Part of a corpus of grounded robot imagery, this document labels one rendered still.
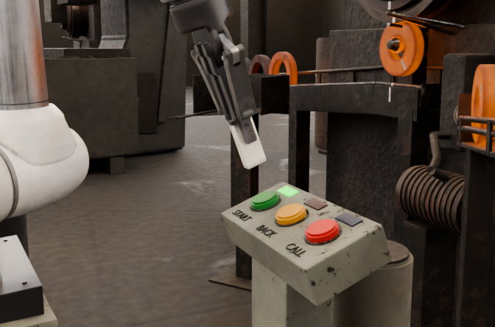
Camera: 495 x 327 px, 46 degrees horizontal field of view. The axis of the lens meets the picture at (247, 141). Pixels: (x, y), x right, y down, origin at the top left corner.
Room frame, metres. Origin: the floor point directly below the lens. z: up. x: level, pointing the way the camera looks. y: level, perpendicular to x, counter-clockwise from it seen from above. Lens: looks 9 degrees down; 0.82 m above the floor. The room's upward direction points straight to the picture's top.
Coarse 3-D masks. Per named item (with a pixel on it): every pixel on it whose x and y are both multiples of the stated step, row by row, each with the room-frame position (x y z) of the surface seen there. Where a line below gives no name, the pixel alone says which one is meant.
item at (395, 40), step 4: (392, 40) 1.62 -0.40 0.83; (396, 40) 1.62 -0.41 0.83; (400, 40) 1.62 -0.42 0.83; (424, 40) 1.66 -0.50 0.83; (428, 40) 1.67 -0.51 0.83; (388, 44) 1.63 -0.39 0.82; (392, 44) 1.62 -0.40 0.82; (396, 44) 1.62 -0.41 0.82; (400, 44) 1.62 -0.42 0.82; (424, 44) 1.66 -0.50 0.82; (388, 48) 1.63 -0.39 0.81; (392, 48) 1.62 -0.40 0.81; (396, 48) 1.62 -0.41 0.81; (400, 48) 1.62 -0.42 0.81; (424, 48) 1.66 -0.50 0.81
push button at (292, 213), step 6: (294, 204) 0.73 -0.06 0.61; (282, 210) 0.73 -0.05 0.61; (288, 210) 0.72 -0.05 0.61; (294, 210) 0.72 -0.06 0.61; (300, 210) 0.71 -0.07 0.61; (276, 216) 0.72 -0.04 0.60; (282, 216) 0.71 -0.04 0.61; (288, 216) 0.71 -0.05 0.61; (294, 216) 0.70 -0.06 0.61; (300, 216) 0.71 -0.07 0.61; (282, 222) 0.71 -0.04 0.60; (288, 222) 0.70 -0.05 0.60
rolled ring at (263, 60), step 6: (252, 60) 2.51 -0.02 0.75; (258, 60) 2.46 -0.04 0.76; (264, 60) 2.41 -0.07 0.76; (270, 60) 2.42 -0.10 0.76; (252, 66) 2.51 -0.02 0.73; (258, 66) 2.51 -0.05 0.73; (264, 66) 2.40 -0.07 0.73; (252, 72) 2.52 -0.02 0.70; (258, 72) 2.53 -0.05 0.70; (264, 72) 2.40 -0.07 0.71
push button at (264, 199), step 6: (264, 192) 0.80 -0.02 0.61; (270, 192) 0.80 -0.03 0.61; (258, 198) 0.79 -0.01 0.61; (264, 198) 0.78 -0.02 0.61; (270, 198) 0.78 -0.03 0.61; (276, 198) 0.78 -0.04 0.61; (252, 204) 0.78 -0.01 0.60; (258, 204) 0.78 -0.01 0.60; (264, 204) 0.77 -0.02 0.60; (270, 204) 0.77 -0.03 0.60
